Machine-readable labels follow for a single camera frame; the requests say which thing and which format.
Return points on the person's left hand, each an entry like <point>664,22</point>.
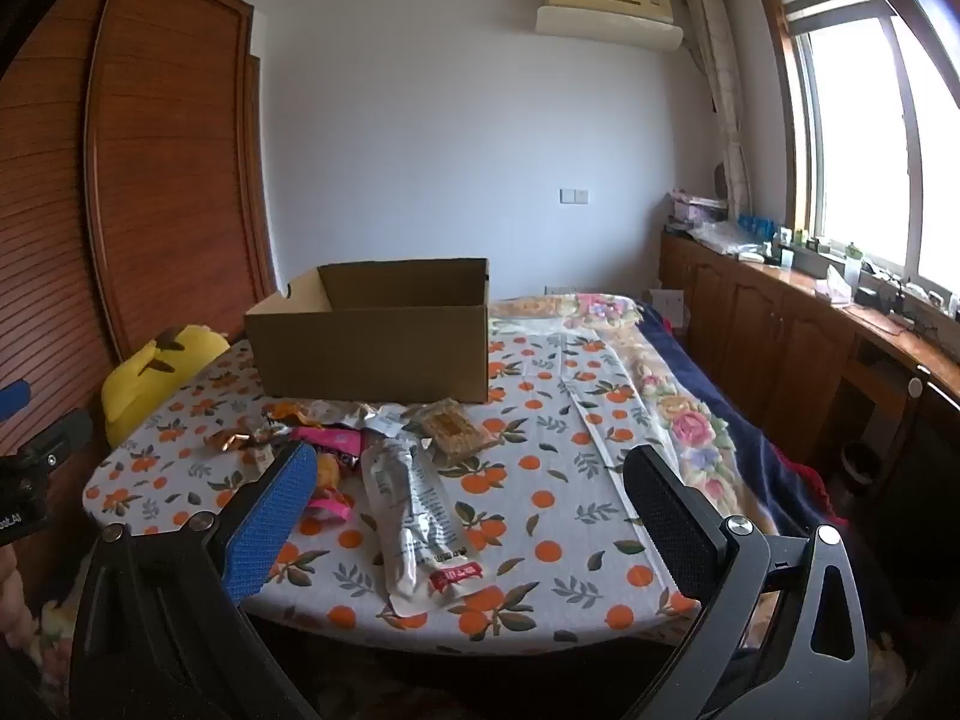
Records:
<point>11,600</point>

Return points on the wooden slatted wardrobe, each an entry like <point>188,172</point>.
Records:
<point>165,165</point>

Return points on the yellow cake pink-ended wrapper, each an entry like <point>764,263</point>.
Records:
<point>330,469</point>

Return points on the stack of pink boxes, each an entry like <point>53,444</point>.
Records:
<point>697,208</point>

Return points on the orange fruit print sheet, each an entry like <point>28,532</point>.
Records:
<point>525,510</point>

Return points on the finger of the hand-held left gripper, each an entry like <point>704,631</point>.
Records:
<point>64,435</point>
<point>13,399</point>

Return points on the tissue box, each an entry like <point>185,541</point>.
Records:
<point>834,289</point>

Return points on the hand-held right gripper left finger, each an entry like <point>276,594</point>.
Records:
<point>270,517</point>

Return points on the window with wooden frame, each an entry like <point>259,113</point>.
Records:
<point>847,127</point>

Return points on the clear brown cracker packet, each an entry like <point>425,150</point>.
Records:
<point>454,427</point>

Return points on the brown cardboard box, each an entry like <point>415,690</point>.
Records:
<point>360,352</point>

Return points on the yellow plush toy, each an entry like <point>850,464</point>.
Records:
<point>142,382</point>

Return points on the white wall switch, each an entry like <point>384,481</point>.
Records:
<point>574,196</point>

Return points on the clear plastic bag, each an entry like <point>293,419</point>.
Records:
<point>724,238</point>

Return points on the floral blanket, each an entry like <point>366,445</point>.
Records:
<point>690,420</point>

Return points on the long silver snack packet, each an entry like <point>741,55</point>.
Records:
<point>409,510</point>

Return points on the dark waste bin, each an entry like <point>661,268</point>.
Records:
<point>862,469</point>

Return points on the row of blue bottles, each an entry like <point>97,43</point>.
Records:
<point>751,225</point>

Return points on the wall air conditioner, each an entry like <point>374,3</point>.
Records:
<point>600,19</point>

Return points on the wooden cabinet row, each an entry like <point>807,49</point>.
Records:
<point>750,337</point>

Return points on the orange foil snack packet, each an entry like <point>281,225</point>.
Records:
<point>232,439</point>

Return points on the pale patterned curtain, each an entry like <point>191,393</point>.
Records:
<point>724,90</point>

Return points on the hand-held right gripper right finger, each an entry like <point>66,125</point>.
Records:
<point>667,525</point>

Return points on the pink snack packet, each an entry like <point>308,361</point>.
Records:
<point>330,436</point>

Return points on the white paper bag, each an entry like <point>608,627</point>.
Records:
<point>667,309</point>

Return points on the crumpled silver snack packet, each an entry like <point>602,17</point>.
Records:
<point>382,420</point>

